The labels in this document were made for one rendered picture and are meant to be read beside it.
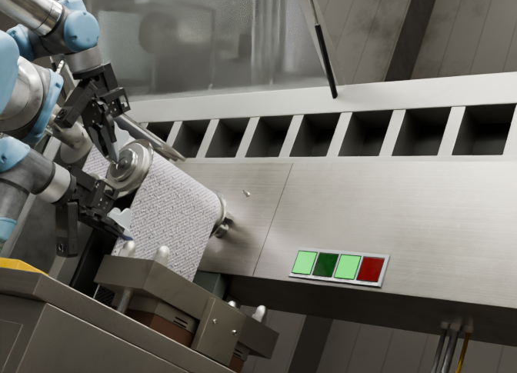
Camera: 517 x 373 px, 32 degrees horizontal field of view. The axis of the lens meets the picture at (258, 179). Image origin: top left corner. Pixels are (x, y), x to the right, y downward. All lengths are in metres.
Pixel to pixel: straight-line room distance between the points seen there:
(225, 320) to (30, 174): 0.48
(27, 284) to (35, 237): 0.73
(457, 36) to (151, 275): 2.47
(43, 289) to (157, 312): 0.32
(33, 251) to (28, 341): 0.76
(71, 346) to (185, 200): 0.59
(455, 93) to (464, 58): 1.87
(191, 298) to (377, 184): 0.48
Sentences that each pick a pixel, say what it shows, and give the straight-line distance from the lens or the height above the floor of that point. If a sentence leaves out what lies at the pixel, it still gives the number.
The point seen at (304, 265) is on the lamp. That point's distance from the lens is 1.98.
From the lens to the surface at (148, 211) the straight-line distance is 1.98.
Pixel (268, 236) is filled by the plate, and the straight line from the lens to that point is 2.10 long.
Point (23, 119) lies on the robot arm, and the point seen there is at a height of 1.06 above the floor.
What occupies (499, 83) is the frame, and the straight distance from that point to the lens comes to 1.96.
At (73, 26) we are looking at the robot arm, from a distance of 1.76.
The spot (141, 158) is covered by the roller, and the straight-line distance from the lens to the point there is 1.99.
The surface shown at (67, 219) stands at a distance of 1.84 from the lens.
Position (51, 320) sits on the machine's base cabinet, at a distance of 1.55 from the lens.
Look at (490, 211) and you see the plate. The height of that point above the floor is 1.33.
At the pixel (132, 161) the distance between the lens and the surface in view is 1.98.
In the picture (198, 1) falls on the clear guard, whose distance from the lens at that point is 2.43.
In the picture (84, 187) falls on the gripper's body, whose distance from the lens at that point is 1.86.
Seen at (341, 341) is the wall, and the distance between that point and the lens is 3.49.
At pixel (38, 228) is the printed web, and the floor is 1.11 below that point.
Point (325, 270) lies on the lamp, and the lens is 1.94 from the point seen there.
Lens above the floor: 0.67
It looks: 19 degrees up
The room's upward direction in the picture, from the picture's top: 20 degrees clockwise
